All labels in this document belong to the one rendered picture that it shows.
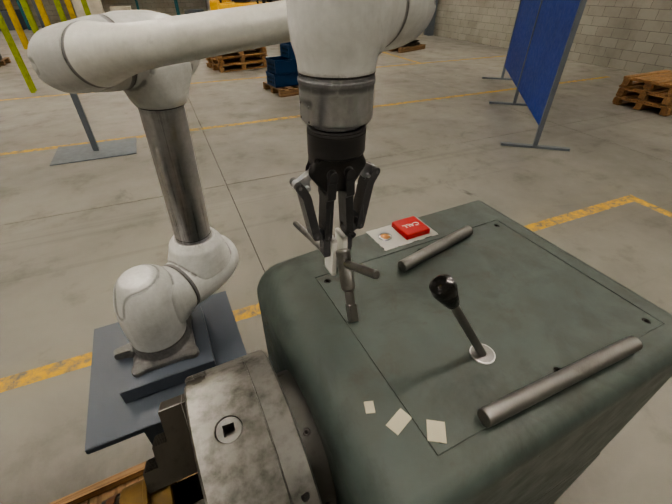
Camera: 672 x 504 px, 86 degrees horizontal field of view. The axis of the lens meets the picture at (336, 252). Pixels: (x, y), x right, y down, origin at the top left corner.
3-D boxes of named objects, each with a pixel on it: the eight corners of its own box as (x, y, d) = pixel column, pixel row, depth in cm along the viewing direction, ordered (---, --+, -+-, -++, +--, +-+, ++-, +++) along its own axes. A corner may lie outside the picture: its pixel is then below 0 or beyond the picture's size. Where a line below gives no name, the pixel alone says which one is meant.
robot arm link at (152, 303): (117, 339, 105) (85, 282, 91) (168, 300, 117) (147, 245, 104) (155, 363, 98) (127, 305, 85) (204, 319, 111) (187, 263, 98)
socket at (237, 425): (241, 420, 49) (239, 412, 47) (247, 445, 47) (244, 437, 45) (216, 429, 48) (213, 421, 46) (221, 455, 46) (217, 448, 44)
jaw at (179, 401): (226, 443, 58) (205, 374, 57) (229, 459, 54) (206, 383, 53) (152, 477, 54) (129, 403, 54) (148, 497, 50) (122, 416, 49)
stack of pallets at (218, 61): (254, 61, 935) (250, 28, 892) (269, 67, 879) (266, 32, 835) (206, 67, 878) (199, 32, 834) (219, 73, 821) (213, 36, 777)
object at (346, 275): (362, 320, 56) (352, 249, 54) (350, 324, 56) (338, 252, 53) (356, 316, 58) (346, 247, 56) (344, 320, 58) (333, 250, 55)
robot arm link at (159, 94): (166, 295, 116) (215, 259, 132) (203, 315, 110) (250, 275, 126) (65, 8, 69) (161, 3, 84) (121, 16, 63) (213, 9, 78)
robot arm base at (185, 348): (117, 337, 113) (110, 325, 109) (191, 314, 120) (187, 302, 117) (117, 384, 99) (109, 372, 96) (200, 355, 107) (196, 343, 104)
